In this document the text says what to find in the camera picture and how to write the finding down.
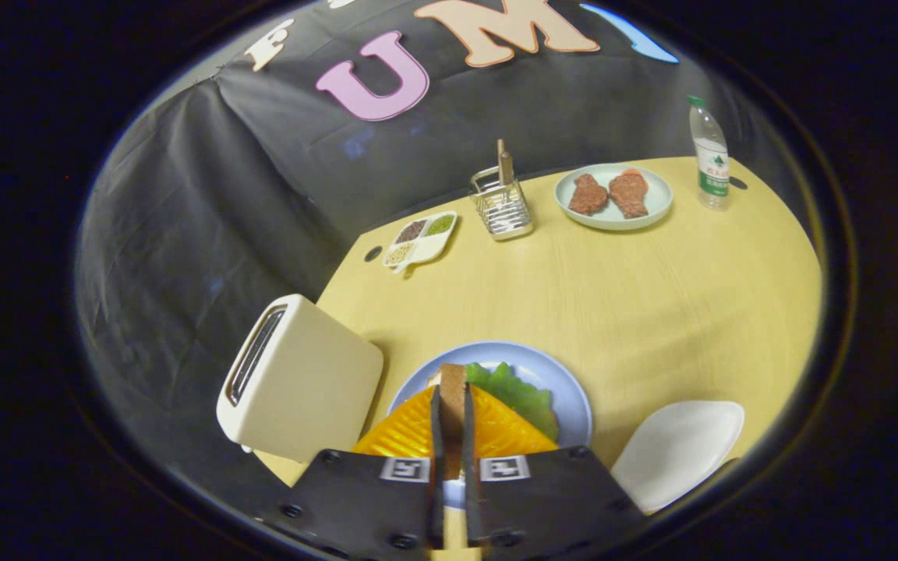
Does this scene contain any white divided condiment dish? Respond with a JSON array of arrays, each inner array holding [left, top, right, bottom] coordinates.
[[382, 210, 458, 275]]

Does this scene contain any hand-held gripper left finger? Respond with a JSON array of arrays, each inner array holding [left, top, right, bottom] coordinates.
[[258, 383, 445, 561]]

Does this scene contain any brown meat patty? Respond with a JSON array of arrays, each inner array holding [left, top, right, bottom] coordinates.
[[608, 168, 649, 219], [568, 173, 610, 217]]

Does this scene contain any plain bread slice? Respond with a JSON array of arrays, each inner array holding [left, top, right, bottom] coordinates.
[[439, 363, 467, 480]]

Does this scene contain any white toaster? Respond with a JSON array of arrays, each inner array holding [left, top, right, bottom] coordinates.
[[216, 294, 384, 464]]

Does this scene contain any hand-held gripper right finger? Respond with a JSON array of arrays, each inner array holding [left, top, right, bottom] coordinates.
[[461, 382, 649, 561]]

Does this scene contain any pale green plate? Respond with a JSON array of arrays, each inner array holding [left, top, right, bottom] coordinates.
[[554, 163, 674, 231]]

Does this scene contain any white plate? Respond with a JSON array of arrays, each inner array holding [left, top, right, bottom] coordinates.
[[610, 400, 745, 515]]

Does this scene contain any blue plate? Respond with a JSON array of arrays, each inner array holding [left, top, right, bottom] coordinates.
[[387, 340, 594, 511]]

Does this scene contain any metal wire utensil holder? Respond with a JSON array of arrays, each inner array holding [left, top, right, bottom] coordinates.
[[469, 165, 535, 242]]

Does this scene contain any green lettuce leaf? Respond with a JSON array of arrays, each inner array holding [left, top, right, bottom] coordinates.
[[465, 362, 560, 442]]

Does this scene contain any clear water bottle green label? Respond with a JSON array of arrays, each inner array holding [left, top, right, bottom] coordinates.
[[688, 95, 730, 211]]

